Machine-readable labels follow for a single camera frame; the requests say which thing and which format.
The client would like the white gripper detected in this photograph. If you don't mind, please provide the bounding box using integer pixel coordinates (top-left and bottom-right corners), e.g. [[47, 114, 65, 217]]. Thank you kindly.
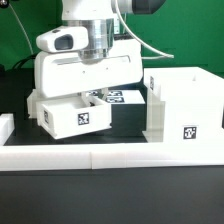
[[35, 39, 143, 98]]

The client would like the white front drawer box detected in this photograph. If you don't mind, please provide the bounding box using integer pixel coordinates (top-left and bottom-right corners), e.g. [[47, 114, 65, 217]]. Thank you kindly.
[[36, 96, 112, 139]]

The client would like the white drawer box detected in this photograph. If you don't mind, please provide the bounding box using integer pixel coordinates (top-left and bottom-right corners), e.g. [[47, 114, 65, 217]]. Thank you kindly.
[[27, 89, 42, 119], [36, 96, 112, 139]]

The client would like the white drawer cabinet frame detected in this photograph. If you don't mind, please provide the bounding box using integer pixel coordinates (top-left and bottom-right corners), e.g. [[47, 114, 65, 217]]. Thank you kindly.
[[143, 67, 224, 143]]

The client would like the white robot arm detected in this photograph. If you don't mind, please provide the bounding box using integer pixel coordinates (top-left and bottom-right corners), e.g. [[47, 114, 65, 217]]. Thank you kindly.
[[35, 0, 166, 98]]

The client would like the white rear drawer box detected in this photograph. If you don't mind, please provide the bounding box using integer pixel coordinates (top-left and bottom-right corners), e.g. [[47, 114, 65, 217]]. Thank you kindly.
[[27, 89, 42, 119]]

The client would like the white fiducial marker sheet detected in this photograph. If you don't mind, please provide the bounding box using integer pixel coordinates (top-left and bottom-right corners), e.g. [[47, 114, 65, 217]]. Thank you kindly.
[[87, 89, 146, 105]]

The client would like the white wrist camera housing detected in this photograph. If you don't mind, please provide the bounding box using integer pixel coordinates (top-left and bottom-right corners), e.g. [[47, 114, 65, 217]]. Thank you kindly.
[[36, 26, 89, 53]]

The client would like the black cable bundle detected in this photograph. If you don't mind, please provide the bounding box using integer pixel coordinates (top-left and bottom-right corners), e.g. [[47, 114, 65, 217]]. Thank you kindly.
[[11, 53, 39, 70]]

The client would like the thin white cable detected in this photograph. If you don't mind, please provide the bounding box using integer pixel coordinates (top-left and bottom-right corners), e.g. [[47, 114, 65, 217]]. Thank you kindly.
[[8, 3, 36, 56]]

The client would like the white U-shaped border wall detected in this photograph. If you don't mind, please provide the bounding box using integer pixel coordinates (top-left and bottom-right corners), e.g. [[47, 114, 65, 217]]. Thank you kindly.
[[0, 114, 224, 171]]

